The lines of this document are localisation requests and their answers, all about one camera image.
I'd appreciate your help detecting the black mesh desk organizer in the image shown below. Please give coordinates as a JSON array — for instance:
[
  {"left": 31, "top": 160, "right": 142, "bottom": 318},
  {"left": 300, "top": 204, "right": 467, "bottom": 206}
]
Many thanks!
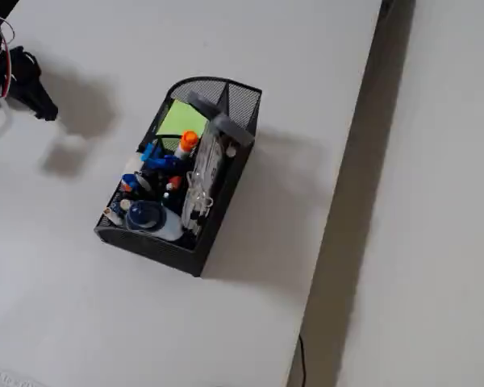
[{"left": 94, "top": 75, "right": 263, "bottom": 278}]

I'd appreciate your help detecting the blue pens bundle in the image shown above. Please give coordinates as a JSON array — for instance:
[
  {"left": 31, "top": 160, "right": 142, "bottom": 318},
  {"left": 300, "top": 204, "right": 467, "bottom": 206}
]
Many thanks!
[{"left": 140, "top": 140, "right": 186, "bottom": 173}]

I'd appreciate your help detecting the green sticky note pad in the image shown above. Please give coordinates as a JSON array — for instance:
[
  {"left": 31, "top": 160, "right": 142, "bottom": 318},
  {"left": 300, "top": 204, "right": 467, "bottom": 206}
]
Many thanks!
[{"left": 156, "top": 99, "right": 209, "bottom": 150}]

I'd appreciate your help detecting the white bottle with blue cap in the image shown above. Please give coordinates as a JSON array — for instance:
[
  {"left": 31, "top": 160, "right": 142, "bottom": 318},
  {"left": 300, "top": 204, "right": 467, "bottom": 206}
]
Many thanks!
[{"left": 124, "top": 200, "right": 186, "bottom": 242}]

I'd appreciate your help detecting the red arm wire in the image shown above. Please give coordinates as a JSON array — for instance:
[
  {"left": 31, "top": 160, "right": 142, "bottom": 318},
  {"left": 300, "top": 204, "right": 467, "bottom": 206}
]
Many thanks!
[{"left": 0, "top": 35, "right": 17, "bottom": 98}]

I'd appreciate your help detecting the black cable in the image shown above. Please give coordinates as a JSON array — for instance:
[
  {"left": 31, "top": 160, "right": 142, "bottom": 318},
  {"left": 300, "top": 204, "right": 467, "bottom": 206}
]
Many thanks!
[{"left": 297, "top": 334, "right": 307, "bottom": 387}]

